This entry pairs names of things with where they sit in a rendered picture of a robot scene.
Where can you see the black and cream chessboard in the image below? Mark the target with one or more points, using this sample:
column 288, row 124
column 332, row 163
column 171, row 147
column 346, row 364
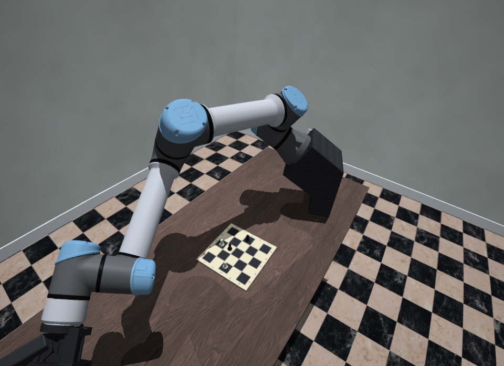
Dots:
column 245, row 260

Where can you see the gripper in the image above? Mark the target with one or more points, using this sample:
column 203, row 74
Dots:
column 65, row 346

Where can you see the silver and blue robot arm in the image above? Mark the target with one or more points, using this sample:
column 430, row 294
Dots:
column 183, row 125

